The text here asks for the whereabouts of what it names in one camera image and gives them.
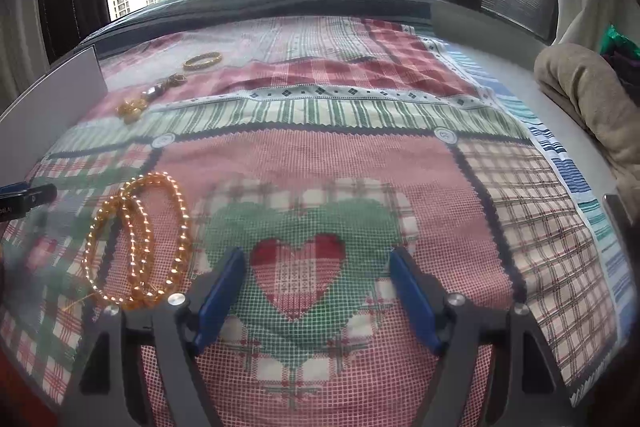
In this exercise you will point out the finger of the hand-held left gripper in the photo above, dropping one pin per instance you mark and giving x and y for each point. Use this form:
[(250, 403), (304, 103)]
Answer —
[(25, 197)]

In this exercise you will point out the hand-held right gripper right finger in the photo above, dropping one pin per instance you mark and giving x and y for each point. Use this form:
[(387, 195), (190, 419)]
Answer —
[(412, 297)]

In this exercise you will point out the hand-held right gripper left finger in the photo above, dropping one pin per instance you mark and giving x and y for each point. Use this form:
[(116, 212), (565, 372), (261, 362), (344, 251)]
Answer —
[(220, 297)]

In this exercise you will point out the grey box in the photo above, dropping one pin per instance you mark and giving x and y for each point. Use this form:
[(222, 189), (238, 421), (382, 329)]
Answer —
[(55, 102)]

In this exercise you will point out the patchwork plaid blanket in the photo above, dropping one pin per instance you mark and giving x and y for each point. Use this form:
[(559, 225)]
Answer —
[(350, 142)]

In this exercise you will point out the orange cloth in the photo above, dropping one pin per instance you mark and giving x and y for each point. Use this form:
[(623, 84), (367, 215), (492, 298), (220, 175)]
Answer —
[(20, 392)]

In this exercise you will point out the gold bangle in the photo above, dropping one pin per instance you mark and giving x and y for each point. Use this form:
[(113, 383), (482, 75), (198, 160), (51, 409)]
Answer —
[(200, 63)]

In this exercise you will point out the beige folded blanket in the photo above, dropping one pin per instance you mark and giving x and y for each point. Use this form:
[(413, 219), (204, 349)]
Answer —
[(595, 102)]

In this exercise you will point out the dark green cushion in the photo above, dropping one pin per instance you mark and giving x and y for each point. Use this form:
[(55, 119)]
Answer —
[(260, 4)]

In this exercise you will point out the green cloth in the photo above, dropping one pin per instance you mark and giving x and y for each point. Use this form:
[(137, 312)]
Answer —
[(616, 39)]

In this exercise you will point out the grey metal frame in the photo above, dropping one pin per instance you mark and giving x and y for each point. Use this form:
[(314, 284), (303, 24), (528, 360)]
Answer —
[(617, 209)]

